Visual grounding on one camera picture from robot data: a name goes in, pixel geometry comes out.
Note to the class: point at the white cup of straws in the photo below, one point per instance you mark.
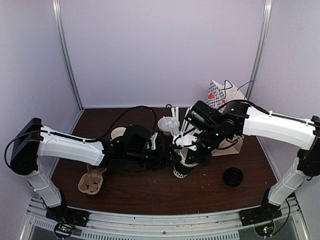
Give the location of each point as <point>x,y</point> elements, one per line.
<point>185,127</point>

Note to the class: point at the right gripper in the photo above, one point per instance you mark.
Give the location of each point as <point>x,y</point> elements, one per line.
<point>204,160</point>

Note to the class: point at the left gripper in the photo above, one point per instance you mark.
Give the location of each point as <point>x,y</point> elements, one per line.
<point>162,162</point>

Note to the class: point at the right aluminium corner post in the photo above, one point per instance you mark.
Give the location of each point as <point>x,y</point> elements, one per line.
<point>263,35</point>

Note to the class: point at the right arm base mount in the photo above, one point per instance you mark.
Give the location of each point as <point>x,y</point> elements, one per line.
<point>261,220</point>

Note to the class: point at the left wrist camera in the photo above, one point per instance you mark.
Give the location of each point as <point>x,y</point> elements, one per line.
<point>136,137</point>

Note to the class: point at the white ceramic bowl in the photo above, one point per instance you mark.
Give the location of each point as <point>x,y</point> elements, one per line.
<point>169,125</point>

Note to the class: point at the aluminium front rail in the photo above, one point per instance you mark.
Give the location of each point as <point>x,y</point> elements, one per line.
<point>223,225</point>

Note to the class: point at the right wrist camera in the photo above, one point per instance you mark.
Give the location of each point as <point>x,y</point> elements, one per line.
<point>202,116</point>

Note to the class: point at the black paper coffee cup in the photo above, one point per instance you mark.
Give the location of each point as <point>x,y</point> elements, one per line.
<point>181,168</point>

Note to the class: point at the cream ribbed ceramic mug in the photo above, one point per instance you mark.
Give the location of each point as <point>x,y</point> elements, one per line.
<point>117,132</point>

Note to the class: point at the brown pulp cup carrier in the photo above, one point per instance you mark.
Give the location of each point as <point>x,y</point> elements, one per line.
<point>91,182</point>

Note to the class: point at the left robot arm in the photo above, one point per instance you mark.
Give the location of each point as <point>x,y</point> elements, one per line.
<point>36,140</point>

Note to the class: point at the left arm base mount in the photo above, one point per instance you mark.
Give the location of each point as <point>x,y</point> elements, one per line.
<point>68,222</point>

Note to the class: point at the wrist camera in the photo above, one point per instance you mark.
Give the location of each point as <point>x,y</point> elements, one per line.
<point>202,116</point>
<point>136,137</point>

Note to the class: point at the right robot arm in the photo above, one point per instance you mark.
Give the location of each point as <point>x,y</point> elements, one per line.
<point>242,117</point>

